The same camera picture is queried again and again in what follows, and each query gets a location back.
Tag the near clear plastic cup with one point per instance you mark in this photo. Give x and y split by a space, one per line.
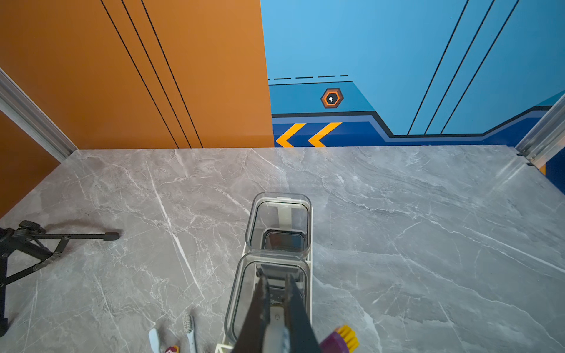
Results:
276 266

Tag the right aluminium corner post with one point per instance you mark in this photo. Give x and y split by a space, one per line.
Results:
546 138

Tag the black mini tripod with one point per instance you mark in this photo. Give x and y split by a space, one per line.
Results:
33 240

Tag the left aluminium corner post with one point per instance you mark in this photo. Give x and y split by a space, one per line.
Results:
20 109

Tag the light blue toothbrush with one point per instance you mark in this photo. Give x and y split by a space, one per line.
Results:
154 340

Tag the white toothbrush holder rack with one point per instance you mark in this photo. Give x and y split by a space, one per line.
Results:
278 245

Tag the purple toothbrush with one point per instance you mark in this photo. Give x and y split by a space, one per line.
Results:
342 340

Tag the aluminium corner post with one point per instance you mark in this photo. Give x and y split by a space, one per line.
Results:
20 109
546 138

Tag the far clear plastic cup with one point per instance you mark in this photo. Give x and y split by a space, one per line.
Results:
281 222

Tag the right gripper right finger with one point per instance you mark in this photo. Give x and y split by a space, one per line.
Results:
300 332

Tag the clear plastic cup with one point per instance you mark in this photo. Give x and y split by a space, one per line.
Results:
281 222
276 266

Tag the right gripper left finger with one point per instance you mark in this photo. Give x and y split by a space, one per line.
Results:
257 319

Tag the white blue toothbrush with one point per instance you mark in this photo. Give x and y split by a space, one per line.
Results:
189 328

